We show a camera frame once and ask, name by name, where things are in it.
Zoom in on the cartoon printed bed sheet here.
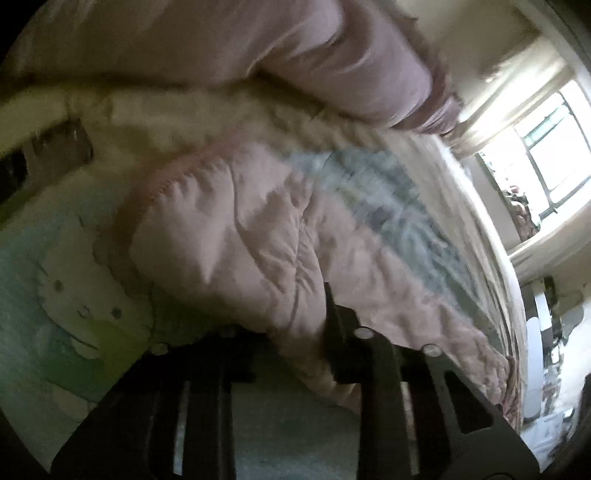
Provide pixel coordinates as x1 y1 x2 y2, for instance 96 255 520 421
0 88 529 480

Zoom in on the white curtain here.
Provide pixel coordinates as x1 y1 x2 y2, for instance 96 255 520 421
443 32 575 155

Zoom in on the pink duvet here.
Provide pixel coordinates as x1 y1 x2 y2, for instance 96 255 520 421
9 0 465 136

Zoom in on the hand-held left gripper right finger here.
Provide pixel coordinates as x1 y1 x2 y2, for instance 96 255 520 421
322 281 541 480

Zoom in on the pink quilted blanket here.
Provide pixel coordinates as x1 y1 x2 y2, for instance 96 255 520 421
113 137 525 428

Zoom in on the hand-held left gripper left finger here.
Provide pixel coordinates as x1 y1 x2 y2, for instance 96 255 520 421
51 331 256 480

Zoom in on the window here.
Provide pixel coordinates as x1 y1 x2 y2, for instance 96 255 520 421
480 78 591 243

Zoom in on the white desk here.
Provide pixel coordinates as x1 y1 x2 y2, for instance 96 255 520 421
519 274 589 423

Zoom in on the windowsill clutter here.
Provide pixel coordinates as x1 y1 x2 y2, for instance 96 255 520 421
501 182 543 243

